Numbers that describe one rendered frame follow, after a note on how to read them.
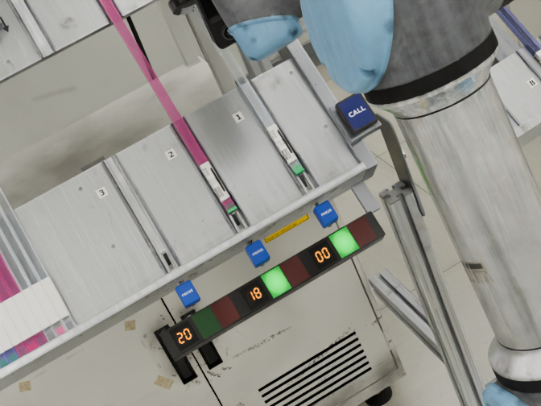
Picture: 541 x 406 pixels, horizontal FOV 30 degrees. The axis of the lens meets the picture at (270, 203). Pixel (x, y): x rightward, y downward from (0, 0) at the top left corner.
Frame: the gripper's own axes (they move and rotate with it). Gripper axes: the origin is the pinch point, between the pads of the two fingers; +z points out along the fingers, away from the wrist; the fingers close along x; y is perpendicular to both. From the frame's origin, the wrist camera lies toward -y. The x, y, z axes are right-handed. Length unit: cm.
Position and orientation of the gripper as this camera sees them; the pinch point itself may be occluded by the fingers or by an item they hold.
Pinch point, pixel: (196, 6)
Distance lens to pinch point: 148.4
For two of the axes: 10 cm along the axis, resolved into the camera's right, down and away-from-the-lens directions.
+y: -4.9, -8.7, -0.5
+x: -8.6, 4.9, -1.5
